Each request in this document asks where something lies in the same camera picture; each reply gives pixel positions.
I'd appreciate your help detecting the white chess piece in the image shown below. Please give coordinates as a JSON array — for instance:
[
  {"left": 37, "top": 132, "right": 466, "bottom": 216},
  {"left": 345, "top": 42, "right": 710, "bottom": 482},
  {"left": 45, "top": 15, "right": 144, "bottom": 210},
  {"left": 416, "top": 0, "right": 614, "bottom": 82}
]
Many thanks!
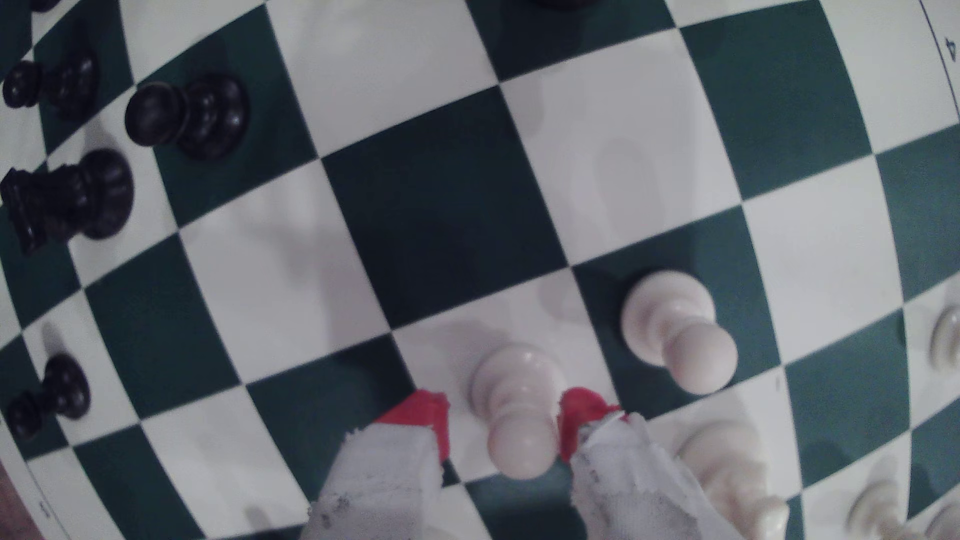
[
  {"left": 924, "top": 501, "right": 960, "bottom": 540},
  {"left": 928, "top": 303, "right": 960, "bottom": 374},
  {"left": 846, "top": 480, "right": 924, "bottom": 540}
]

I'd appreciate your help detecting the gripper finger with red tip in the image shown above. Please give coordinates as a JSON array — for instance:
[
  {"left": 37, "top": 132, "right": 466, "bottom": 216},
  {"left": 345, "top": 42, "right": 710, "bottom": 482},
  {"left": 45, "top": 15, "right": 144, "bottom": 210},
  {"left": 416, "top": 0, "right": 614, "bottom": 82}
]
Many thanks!
[
  {"left": 300, "top": 390, "right": 452, "bottom": 540},
  {"left": 558, "top": 387, "right": 744, "bottom": 540}
]

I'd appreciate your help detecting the green white chess mat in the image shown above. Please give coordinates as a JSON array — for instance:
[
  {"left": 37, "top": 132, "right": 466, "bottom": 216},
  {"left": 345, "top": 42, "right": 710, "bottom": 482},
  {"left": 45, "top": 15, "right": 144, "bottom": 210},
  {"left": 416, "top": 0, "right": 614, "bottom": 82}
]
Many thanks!
[{"left": 0, "top": 0, "right": 960, "bottom": 540}]

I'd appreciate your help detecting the white chess knight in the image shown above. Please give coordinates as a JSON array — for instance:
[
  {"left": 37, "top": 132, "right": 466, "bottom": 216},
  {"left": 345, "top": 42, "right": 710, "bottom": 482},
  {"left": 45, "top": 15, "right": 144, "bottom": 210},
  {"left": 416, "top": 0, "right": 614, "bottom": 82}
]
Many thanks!
[{"left": 675, "top": 420, "right": 792, "bottom": 540}]

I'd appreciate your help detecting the white chess pawn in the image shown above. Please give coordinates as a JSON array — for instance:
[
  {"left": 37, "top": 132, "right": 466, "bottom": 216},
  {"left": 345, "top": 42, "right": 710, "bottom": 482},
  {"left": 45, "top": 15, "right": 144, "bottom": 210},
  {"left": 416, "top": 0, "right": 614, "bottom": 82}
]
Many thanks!
[
  {"left": 471, "top": 342, "right": 565, "bottom": 481},
  {"left": 620, "top": 270, "right": 740, "bottom": 396}
]

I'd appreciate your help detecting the black chess pawn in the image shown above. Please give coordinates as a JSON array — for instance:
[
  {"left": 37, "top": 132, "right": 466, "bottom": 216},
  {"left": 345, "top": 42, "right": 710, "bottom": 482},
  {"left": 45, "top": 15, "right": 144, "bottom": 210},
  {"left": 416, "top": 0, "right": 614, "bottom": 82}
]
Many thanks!
[
  {"left": 123, "top": 72, "right": 251, "bottom": 161},
  {"left": 2, "top": 51, "right": 100, "bottom": 121},
  {"left": 6, "top": 352, "right": 93, "bottom": 441}
]

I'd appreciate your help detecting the black chess rook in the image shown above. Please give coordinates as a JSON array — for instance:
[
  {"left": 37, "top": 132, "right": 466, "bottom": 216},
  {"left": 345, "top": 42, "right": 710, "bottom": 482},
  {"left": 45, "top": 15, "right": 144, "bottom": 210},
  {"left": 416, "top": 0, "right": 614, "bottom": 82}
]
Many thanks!
[{"left": 0, "top": 147, "right": 136, "bottom": 256}]

